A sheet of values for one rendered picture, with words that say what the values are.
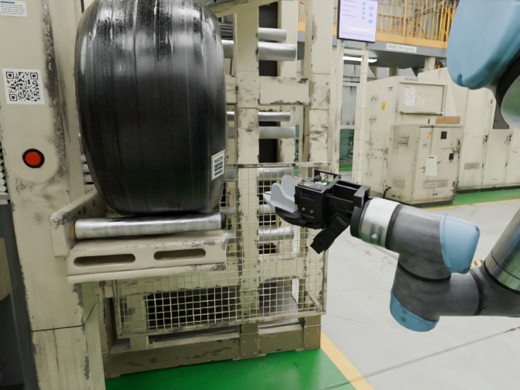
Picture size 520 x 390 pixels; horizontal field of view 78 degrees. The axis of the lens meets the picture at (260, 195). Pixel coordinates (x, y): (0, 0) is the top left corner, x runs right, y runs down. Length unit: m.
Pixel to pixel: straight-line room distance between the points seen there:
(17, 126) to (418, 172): 4.89
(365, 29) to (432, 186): 2.47
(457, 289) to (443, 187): 5.11
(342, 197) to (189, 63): 0.38
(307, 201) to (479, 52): 0.33
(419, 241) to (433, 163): 4.94
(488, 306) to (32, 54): 0.99
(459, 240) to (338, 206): 0.18
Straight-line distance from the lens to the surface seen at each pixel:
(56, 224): 0.80
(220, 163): 0.70
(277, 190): 0.60
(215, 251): 0.79
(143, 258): 0.80
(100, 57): 0.69
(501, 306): 0.62
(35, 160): 0.91
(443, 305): 0.57
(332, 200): 0.54
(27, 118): 0.92
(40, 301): 1.02
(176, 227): 0.80
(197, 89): 0.65
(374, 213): 0.52
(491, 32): 0.32
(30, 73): 0.92
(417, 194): 5.30
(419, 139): 5.16
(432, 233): 0.50
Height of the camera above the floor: 1.12
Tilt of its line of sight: 11 degrees down
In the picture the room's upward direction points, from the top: straight up
